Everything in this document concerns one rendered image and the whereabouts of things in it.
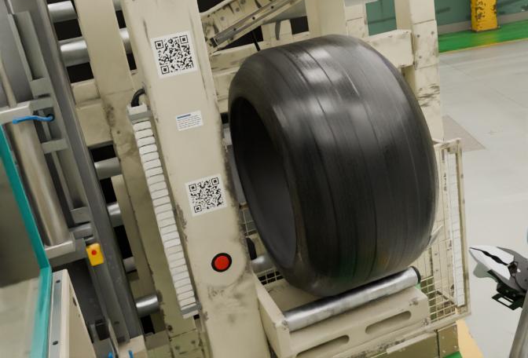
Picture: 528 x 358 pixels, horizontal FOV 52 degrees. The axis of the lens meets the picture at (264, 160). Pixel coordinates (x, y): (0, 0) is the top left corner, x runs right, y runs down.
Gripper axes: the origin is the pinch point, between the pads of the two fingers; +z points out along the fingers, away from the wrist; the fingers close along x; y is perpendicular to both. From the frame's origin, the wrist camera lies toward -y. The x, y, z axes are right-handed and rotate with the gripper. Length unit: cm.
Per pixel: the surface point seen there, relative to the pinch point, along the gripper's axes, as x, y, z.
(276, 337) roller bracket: -29.5, 21.7, 26.4
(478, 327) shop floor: 64, 119, -60
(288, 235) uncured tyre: 4, 38, 34
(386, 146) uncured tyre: -2.5, -15.6, 27.8
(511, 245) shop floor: 135, 138, -77
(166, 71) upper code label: -10, -12, 70
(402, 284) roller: -4.1, 18.6, 6.5
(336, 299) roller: -15.0, 20.9, 18.4
